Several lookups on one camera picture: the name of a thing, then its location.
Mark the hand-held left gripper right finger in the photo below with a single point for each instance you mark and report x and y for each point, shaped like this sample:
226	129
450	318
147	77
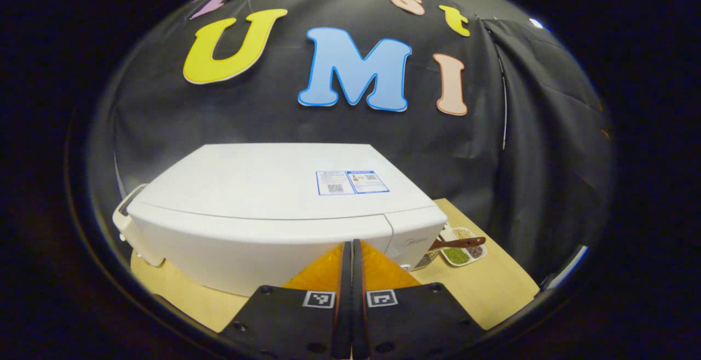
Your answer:
358	305

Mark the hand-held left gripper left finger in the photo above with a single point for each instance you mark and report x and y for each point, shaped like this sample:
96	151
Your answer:
344	305

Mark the white microwave oven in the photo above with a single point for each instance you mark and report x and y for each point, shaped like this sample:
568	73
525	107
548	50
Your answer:
263	195

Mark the white divided bean dish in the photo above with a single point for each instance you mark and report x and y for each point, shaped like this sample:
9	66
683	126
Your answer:
457	256

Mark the brown wooden spoon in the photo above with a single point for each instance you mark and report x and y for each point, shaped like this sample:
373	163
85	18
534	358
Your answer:
460	243

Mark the black backdrop cloth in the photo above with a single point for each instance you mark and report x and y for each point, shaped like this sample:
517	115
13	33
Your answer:
164	113

